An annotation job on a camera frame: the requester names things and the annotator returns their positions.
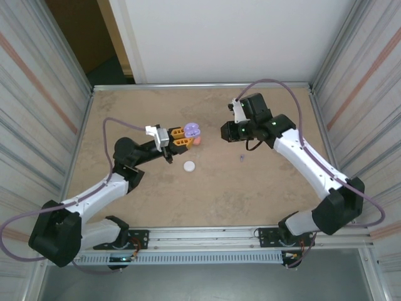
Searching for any purple earbud charging case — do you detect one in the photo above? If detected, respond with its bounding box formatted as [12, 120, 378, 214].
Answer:
[183, 122, 202, 139]

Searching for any brown wooden door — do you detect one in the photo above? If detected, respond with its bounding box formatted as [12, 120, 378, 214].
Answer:
[45, 0, 126, 77]

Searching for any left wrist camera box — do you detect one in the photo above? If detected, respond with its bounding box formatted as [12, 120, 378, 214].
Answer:
[145, 124, 170, 149]

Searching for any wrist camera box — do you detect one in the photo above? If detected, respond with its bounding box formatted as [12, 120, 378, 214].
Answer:
[230, 97, 249, 125]
[145, 124, 170, 149]

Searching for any right wrist black cable loop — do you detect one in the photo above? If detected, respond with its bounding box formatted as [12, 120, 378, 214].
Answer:
[244, 137, 262, 152]

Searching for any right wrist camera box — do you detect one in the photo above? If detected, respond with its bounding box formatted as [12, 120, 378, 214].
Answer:
[230, 97, 249, 125]

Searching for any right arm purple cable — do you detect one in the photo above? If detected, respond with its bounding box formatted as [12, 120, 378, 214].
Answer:
[237, 78, 386, 270]

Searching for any thin aluminium table edge rail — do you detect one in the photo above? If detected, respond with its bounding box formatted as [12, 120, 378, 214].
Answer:
[92, 82, 314, 93]

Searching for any aluminium table side rail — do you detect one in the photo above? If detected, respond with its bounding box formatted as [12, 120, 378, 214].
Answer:
[308, 87, 357, 225]
[55, 89, 95, 228]

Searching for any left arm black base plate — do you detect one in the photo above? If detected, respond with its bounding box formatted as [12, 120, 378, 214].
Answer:
[93, 230, 150, 251]

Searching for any wide aluminium base rail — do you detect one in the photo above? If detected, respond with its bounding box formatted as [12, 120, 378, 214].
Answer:
[33, 223, 375, 254]

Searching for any white door frame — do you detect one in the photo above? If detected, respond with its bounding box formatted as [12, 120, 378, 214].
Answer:
[96, 0, 148, 85]

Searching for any aluminium corner post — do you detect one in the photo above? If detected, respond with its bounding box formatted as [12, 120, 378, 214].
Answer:
[311, 0, 366, 90]
[39, 0, 95, 92]

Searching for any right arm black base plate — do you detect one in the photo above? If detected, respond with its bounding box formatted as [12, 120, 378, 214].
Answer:
[258, 226, 316, 249]

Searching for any white slotted cable duct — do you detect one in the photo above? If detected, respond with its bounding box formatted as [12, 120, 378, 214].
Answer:
[73, 253, 284, 265]

